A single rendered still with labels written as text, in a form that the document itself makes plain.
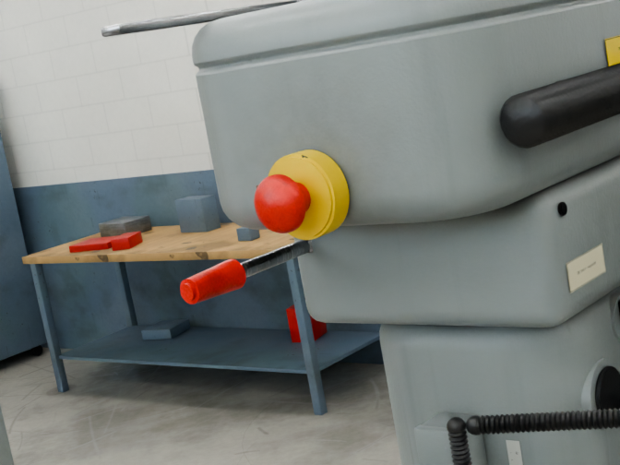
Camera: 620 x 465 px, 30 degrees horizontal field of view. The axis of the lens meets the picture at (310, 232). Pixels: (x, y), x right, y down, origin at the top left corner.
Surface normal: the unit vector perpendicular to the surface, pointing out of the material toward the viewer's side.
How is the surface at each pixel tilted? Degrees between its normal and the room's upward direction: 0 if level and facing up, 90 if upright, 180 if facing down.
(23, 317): 90
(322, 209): 90
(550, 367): 90
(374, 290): 90
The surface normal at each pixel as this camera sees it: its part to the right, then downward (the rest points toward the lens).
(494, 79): 0.56, 0.04
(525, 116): -0.62, 0.24
